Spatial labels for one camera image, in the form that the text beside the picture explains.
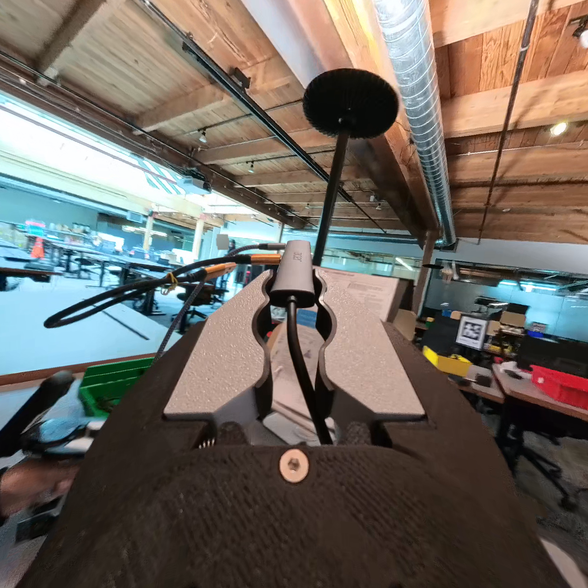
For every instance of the black and white tag board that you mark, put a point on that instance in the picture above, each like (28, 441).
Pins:
(473, 331)

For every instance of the black metal pole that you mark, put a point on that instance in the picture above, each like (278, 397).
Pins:
(333, 193)

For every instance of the silver ventilation duct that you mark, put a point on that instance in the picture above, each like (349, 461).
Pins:
(418, 115)

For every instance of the neighbouring grey table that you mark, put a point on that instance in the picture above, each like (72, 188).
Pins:
(46, 340)

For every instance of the green plastic bin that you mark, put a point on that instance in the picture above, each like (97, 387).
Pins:
(115, 383)

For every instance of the small yellow plastic bin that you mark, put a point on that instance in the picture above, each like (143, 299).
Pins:
(445, 364)

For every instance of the red plastic bin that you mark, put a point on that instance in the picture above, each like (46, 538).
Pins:
(560, 387)

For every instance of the black office chair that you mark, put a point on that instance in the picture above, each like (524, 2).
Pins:
(197, 301)

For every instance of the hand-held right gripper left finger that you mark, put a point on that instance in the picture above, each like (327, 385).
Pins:
(216, 367)

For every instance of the ceiling projector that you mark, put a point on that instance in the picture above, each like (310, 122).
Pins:
(195, 183)

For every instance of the grey desk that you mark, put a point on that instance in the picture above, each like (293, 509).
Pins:
(18, 397)

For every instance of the black pleated round lamp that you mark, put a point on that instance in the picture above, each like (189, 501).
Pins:
(351, 101)

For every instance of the person's left hand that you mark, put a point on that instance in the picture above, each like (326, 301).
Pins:
(36, 482)

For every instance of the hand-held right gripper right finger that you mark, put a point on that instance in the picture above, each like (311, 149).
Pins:
(372, 367)

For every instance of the wooden document stand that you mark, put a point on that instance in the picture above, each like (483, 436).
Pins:
(406, 324)

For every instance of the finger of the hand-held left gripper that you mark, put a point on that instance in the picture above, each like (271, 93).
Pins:
(64, 420)

